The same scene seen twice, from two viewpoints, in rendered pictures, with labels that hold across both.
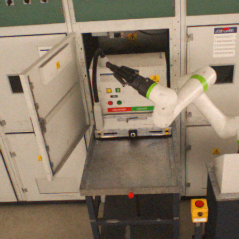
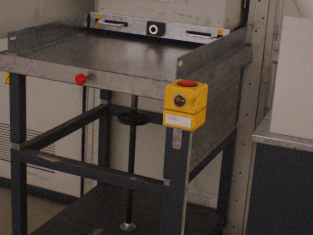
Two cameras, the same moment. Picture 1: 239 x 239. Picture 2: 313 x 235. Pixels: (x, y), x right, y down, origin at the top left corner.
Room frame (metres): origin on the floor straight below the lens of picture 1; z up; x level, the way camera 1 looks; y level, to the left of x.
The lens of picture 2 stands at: (0.01, -0.68, 1.26)
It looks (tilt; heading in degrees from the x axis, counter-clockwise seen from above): 18 degrees down; 20
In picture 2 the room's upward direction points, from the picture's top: 4 degrees clockwise
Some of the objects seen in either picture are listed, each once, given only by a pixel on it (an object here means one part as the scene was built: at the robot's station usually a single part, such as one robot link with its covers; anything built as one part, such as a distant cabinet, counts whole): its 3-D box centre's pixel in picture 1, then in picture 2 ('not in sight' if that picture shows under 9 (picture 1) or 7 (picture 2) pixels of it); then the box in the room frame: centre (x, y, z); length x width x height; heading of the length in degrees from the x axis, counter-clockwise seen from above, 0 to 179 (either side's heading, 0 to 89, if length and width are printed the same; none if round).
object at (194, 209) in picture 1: (199, 210); (185, 104); (1.31, -0.28, 0.85); 0.08 x 0.08 x 0.10; 87
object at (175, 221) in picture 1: (136, 192); (131, 155); (1.86, 0.07, 0.46); 0.64 x 0.58 x 0.66; 177
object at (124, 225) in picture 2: not in sight; (128, 224); (1.86, 0.07, 0.18); 0.06 x 0.06 x 0.02
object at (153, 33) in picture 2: (133, 133); (154, 28); (1.99, 0.06, 0.90); 0.06 x 0.03 x 0.05; 87
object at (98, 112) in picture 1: (98, 115); not in sight; (1.95, 0.27, 1.09); 0.08 x 0.05 x 0.17; 177
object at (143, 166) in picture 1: (133, 154); (137, 56); (1.86, 0.07, 0.82); 0.68 x 0.62 x 0.06; 177
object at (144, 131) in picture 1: (133, 130); (159, 27); (2.03, 0.06, 0.89); 0.54 x 0.05 x 0.06; 87
